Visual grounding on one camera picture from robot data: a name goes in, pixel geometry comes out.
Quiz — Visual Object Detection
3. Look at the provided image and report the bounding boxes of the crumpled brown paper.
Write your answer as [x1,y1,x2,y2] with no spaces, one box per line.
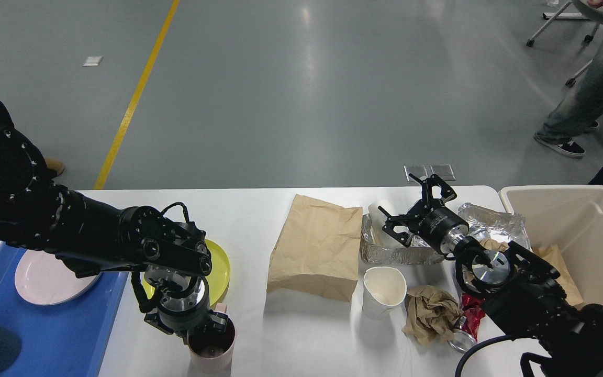
[401,285,462,346]

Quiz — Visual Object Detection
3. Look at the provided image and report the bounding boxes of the metal can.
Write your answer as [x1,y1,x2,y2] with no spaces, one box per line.
[447,323,478,354]

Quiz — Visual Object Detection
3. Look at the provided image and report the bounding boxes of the person in black clothes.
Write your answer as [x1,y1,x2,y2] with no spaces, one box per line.
[45,158,65,179]

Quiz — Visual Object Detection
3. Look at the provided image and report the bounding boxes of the blue plastic tray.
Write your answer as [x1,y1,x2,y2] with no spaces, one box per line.
[0,243,129,376]

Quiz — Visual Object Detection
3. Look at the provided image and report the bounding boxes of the pink mug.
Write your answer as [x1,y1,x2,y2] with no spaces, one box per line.
[187,303,237,374]

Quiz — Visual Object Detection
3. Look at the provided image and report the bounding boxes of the brown paper bag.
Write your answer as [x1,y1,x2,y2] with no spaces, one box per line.
[266,195,362,302]

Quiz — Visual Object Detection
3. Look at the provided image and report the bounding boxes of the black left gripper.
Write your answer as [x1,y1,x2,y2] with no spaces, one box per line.
[144,278,228,346]

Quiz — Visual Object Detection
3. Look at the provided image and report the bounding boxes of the brown paper in bin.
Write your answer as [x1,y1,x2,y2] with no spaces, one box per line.
[533,245,584,308]

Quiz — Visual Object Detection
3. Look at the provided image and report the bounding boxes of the pink plate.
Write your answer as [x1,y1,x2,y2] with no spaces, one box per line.
[14,250,101,306]

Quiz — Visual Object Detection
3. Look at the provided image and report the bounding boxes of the crumpled foil sheet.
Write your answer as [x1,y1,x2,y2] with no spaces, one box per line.
[457,203,532,250]

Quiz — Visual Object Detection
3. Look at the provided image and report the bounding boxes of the white floor marker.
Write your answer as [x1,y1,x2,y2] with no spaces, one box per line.
[82,56,103,67]

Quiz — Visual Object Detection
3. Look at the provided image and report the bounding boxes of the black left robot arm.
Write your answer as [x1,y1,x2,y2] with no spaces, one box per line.
[0,100,230,344]

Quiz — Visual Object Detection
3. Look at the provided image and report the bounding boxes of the white paper cup in tray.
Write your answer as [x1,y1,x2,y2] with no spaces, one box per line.
[368,199,403,250]

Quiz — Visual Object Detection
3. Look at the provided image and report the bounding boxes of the beige plastic bin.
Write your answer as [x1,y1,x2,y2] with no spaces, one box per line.
[499,185,603,305]

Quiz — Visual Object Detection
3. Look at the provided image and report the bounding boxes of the metal floor socket plates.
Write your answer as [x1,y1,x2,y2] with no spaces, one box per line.
[404,164,456,182]

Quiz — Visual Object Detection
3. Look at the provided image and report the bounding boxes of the office chair base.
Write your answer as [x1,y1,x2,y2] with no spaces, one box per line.
[526,0,603,99]

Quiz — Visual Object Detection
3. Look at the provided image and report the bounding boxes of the red wrapper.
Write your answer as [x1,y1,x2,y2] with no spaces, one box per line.
[460,293,486,341]

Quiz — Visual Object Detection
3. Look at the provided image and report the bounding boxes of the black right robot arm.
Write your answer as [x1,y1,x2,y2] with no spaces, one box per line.
[378,174,603,376]

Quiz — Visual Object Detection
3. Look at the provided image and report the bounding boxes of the aluminium foil tray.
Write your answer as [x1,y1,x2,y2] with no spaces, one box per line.
[359,214,444,265]

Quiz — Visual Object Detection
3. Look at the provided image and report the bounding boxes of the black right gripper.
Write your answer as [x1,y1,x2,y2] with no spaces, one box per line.
[377,173,469,255]

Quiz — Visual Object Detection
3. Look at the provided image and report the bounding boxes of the yellow plate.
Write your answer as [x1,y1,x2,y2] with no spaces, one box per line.
[132,238,231,312]

